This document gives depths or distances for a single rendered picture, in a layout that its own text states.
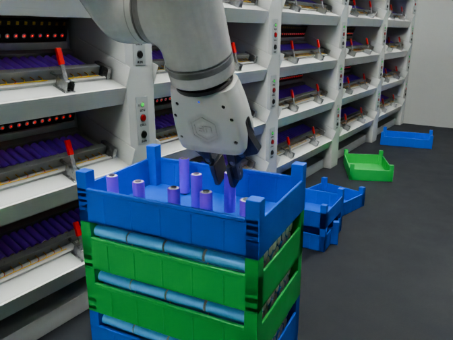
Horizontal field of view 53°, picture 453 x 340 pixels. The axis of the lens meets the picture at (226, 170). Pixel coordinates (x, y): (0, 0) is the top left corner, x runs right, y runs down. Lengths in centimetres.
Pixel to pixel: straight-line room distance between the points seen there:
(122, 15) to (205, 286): 37
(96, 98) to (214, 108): 56
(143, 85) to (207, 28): 68
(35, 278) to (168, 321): 46
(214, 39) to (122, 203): 28
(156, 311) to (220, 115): 32
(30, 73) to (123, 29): 52
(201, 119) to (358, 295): 85
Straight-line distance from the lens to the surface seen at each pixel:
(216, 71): 55
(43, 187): 106
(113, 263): 74
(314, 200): 169
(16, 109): 98
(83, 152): 116
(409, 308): 132
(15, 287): 110
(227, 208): 70
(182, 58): 54
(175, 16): 52
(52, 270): 114
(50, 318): 121
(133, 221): 68
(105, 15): 57
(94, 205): 72
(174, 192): 65
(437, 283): 146
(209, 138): 61
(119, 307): 78
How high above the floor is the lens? 68
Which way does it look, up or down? 17 degrees down
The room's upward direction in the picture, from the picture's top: straight up
